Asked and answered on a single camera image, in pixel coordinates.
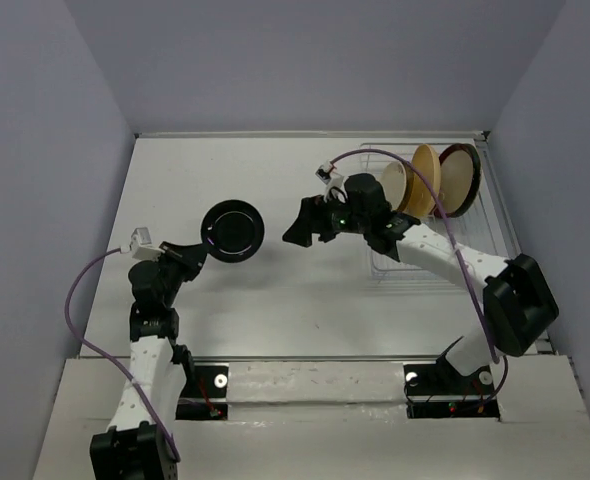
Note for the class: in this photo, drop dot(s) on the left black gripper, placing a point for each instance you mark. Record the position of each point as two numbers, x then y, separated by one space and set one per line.
189 257

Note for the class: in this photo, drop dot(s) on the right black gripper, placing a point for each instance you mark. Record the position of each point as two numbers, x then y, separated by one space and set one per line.
312 218

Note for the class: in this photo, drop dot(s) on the black round plate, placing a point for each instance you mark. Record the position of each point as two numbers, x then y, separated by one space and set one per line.
233 231

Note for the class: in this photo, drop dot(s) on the cream plate black mark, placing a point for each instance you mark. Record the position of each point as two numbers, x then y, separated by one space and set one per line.
395 182

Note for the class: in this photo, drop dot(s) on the orange round plate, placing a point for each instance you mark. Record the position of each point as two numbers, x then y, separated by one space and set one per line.
427 172

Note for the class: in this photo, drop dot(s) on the red rim white plate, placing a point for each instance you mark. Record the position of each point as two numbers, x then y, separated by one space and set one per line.
461 172

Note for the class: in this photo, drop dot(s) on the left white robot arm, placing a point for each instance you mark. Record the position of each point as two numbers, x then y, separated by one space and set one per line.
138 443

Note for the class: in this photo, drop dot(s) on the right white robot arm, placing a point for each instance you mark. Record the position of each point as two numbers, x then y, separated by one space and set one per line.
512 296

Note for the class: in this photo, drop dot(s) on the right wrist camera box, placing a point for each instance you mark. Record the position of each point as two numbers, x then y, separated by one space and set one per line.
332 180

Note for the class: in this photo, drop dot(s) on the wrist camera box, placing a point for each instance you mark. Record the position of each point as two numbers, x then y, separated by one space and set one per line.
141 247
332 180

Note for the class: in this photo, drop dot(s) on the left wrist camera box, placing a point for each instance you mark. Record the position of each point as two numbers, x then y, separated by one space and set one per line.
141 247

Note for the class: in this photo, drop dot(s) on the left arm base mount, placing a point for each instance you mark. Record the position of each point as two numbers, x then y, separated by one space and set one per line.
204 397

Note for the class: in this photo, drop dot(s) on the white wire dish rack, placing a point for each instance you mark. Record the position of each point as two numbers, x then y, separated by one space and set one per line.
479 228

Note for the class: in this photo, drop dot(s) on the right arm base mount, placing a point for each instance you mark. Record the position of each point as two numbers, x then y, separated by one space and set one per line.
430 397

